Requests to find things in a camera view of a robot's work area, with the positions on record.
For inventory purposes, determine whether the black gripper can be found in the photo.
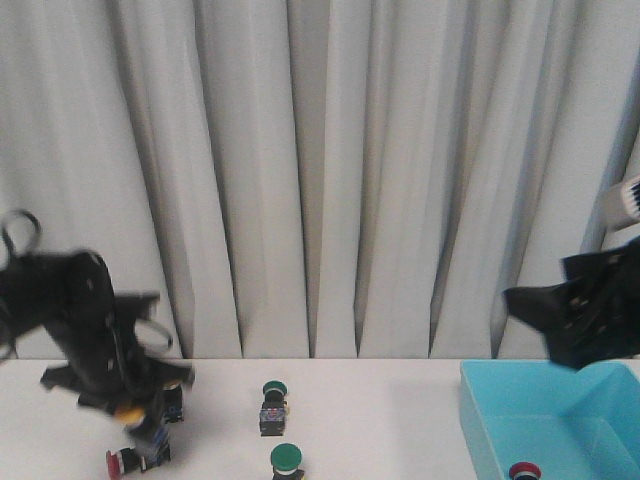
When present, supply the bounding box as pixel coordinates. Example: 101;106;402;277
40;321;194;422
504;238;639;370

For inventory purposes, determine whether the yellow push button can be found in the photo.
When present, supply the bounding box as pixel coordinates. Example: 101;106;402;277
113;404;147;431
163;383;184;423

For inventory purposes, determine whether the red push button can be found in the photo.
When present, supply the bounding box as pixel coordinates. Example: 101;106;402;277
508;461;542;480
106;428;171;479

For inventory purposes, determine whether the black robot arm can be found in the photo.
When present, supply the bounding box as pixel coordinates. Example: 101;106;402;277
1;251;193;422

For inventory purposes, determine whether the light blue plastic box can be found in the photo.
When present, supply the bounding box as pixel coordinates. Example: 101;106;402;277
459;360;639;479

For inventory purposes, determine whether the upright yellow push button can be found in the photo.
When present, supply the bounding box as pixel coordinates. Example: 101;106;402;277
163;383;184;423

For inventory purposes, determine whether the lying red push button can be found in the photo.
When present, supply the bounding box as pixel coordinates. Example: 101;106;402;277
106;428;171;479

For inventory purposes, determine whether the lying green push button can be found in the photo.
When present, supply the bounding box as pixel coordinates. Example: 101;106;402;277
259;380;288;437

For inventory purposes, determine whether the upright green push button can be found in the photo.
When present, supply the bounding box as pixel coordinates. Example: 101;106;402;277
270;443;305;480

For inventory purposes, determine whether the grey pleated curtain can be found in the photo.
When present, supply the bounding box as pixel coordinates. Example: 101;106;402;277
1;1;639;359

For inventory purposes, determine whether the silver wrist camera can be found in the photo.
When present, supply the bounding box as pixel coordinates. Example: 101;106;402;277
601;175;639;231

